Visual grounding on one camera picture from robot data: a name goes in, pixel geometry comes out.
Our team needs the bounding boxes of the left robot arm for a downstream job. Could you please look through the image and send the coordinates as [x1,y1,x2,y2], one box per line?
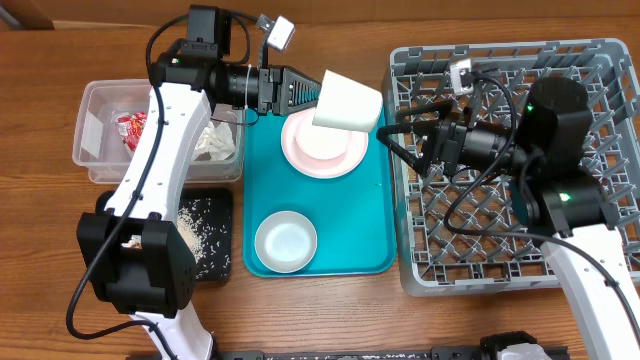
[76,5,321,359]

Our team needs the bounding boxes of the grey bowl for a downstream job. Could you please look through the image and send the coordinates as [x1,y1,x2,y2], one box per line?
[254,211,318,274]

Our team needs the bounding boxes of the white tissue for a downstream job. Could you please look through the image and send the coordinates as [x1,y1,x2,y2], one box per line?
[192,122,236,161]

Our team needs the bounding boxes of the rice and food scraps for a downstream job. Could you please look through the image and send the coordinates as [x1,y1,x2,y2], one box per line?
[175,199,232,279]

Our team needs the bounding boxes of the clear plastic bin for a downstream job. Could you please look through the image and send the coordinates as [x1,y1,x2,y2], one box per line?
[72,79,245,184]

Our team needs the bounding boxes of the large pink plate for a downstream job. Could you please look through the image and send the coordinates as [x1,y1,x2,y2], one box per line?
[281,108,369,179]

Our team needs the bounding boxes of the black plastic tray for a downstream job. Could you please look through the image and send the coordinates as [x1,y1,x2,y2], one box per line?
[94,187,236,282]

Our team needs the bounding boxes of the white cup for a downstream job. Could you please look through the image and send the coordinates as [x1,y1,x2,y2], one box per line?
[312,70,383,133]

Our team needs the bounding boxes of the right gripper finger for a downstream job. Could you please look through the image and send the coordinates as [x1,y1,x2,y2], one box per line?
[376,124,435,175]
[395,100,454,131]

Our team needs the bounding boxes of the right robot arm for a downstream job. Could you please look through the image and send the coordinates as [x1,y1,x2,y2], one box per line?
[376,74,639,359]

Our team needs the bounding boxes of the grey dishwasher rack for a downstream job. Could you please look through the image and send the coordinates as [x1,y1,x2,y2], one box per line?
[383,38,639,297]

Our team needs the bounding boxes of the red snack wrapper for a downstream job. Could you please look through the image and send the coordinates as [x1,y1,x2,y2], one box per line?
[115,112,147,155]

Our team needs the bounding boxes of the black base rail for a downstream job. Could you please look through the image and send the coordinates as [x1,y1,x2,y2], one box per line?
[221,331,571,360]

